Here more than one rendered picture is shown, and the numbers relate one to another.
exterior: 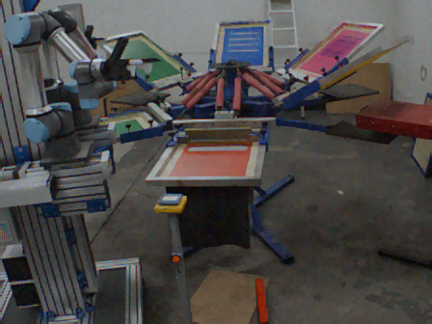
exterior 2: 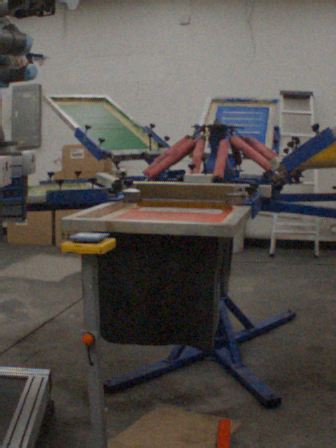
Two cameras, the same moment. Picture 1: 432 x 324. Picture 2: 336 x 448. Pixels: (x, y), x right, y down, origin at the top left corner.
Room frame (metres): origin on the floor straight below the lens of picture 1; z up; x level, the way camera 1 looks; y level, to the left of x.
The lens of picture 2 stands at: (0.24, -0.12, 1.28)
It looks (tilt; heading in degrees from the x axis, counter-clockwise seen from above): 9 degrees down; 4
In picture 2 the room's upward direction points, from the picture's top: straight up
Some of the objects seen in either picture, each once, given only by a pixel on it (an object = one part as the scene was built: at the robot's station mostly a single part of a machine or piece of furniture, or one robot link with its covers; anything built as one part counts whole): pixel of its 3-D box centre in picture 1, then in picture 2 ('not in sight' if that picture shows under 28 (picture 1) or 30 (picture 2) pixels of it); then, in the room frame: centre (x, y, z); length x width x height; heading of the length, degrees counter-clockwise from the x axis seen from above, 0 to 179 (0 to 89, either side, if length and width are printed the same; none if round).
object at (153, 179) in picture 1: (213, 154); (172, 211); (2.51, 0.03, 0.97); 0.79 x 0.58 x 0.04; 170
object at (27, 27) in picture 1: (33, 78); not in sight; (1.81, 0.74, 1.63); 0.15 x 0.12 x 0.55; 162
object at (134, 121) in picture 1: (120, 116); (52, 176); (3.24, 0.71, 1.05); 1.08 x 0.61 x 0.23; 110
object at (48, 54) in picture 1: (49, 58); not in sight; (2.47, 0.90, 1.63); 0.15 x 0.12 x 0.55; 73
